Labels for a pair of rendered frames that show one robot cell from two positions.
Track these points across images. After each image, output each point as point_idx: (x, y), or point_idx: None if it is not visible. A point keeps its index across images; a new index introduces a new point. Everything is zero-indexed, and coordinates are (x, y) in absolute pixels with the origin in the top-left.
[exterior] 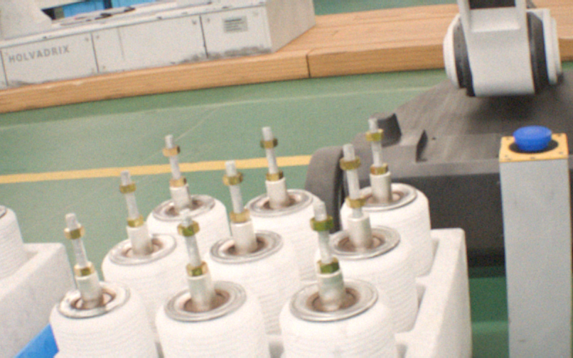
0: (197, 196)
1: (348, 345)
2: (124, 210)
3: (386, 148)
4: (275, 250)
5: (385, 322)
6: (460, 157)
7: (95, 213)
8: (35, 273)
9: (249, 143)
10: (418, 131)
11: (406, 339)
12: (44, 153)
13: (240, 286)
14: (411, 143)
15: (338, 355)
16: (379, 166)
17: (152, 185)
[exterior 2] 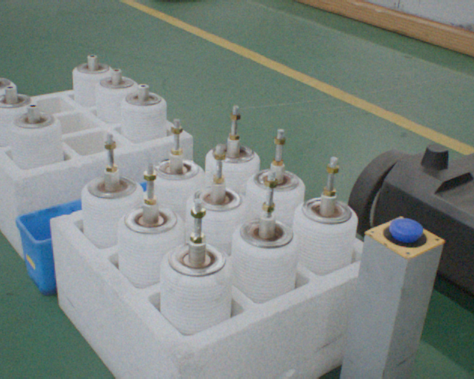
0: (249, 150)
1: (177, 289)
2: (310, 124)
3: (422, 173)
4: (224, 209)
5: (208, 289)
6: (468, 207)
7: (293, 116)
8: (157, 147)
9: (437, 113)
10: (461, 171)
11: (248, 307)
12: (311, 56)
13: (174, 221)
14: (441, 179)
15: (171, 292)
16: (328, 189)
17: (345, 114)
